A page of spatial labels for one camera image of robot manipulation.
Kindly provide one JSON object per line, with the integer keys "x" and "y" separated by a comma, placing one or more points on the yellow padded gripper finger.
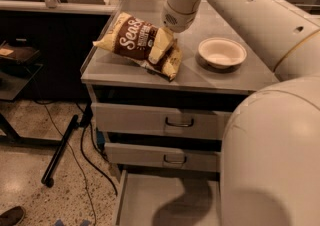
{"x": 163, "y": 41}

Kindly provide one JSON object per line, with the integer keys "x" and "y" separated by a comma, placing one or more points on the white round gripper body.
{"x": 177, "y": 20}

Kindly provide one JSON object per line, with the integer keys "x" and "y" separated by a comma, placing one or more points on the brown and yellow chip bag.
{"x": 132, "y": 38}

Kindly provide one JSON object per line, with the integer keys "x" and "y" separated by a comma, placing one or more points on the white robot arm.
{"x": 270, "y": 157}

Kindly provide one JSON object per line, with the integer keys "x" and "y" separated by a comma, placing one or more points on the top grey drawer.
{"x": 160, "y": 121}

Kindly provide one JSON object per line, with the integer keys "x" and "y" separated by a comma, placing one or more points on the grey metal drawer cabinet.
{"x": 197, "y": 86}

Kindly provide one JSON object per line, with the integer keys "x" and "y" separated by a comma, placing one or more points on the middle grey drawer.
{"x": 162, "y": 157}

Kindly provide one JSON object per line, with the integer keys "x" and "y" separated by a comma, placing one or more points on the bottom grey open drawer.
{"x": 161, "y": 199}

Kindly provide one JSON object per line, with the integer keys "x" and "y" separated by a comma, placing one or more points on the white paper bowl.
{"x": 222, "y": 53}

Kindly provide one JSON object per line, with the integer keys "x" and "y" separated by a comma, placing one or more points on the dark side table left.
{"x": 17, "y": 68}

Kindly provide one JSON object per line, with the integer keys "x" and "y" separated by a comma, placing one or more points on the black stand leg with wheel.
{"x": 47, "y": 178}

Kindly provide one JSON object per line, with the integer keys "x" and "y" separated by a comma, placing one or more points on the dark shoe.
{"x": 13, "y": 216}

